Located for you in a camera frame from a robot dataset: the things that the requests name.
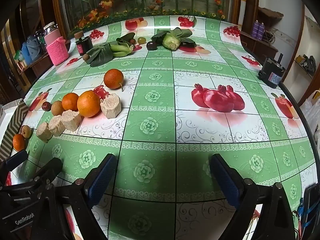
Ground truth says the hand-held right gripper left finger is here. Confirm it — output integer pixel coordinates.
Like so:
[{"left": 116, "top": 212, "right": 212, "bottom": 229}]
[{"left": 37, "top": 153, "right": 118, "bottom": 240}]

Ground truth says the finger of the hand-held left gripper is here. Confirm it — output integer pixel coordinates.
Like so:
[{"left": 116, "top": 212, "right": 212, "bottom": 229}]
[
  {"left": 0, "top": 149, "right": 29, "bottom": 173},
  {"left": 15, "top": 157, "right": 63, "bottom": 187}
]

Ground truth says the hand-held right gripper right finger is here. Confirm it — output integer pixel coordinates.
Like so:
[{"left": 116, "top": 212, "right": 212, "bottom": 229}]
[{"left": 209, "top": 153, "right": 297, "bottom": 240}]

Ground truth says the small tangerine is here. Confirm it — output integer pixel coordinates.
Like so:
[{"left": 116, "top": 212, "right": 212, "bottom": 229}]
[{"left": 12, "top": 134, "right": 26, "bottom": 152}]

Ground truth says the sugar cane piece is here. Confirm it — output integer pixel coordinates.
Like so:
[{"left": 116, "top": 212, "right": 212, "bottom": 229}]
[
  {"left": 48, "top": 115, "right": 66, "bottom": 137},
  {"left": 100, "top": 93, "right": 122, "bottom": 119},
  {"left": 61, "top": 109, "right": 82, "bottom": 132},
  {"left": 36, "top": 122, "right": 53, "bottom": 143}
]

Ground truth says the white tray with striped rim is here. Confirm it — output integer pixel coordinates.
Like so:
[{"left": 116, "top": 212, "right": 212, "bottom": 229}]
[{"left": 0, "top": 99, "right": 30, "bottom": 160}]

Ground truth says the medium orange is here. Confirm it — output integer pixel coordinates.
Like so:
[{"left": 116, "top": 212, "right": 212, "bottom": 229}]
[{"left": 61, "top": 93, "right": 80, "bottom": 111}]

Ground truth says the green patterned tablecloth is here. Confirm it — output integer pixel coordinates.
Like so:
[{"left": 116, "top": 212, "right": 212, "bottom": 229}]
[{"left": 0, "top": 15, "right": 315, "bottom": 240}]

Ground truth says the orange with short stem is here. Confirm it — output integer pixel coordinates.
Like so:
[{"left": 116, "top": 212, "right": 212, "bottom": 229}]
[{"left": 104, "top": 69, "right": 125, "bottom": 92}]

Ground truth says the green packet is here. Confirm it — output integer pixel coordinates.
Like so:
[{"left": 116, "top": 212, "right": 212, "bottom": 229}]
[{"left": 14, "top": 50, "right": 25, "bottom": 67}]

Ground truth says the blue thermos jug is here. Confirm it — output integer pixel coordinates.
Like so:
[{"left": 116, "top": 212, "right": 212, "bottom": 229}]
[{"left": 21, "top": 42, "right": 33, "bottom": 65}]

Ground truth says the grey thermos jug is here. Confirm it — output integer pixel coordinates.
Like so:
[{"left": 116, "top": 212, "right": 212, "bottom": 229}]
[{"left": 27, "top": 30, "right": 48, "bottom": 62}]

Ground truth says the black electric motor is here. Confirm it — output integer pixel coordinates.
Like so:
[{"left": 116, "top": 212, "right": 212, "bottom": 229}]
[{"left": 258, "top": 53, "right": 286, "bottom": 89}]

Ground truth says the glass jar with pink sleeve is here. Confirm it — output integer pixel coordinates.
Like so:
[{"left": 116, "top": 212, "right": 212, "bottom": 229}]
[{"left": 44, "top": 22, "right": 70, "bottom": 66}]

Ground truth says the bok choy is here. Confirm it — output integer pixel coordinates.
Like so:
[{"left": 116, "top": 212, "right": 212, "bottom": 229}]
[
  {"left": 86, "top": 32, "right": 137, "bottom": 67},
  {"left": 151, "top": 27, "right": 194, "bottom": 51}
]

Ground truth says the dark jar with cork lid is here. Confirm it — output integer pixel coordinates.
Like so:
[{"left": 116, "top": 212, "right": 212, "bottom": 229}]
[{"left": 75, "top": 31, "right": 93, "bottom": 56}]

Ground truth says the wooden side table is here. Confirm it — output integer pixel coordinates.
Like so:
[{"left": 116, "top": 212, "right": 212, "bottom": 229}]
[{"left": 240, "top": 31, "right": 279, "bottom": 60}]

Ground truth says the dark tool on shelf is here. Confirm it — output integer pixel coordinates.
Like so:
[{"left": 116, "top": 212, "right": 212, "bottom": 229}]
[{"left": 295, "top": 54, "right": 318, "bottom": 77}]

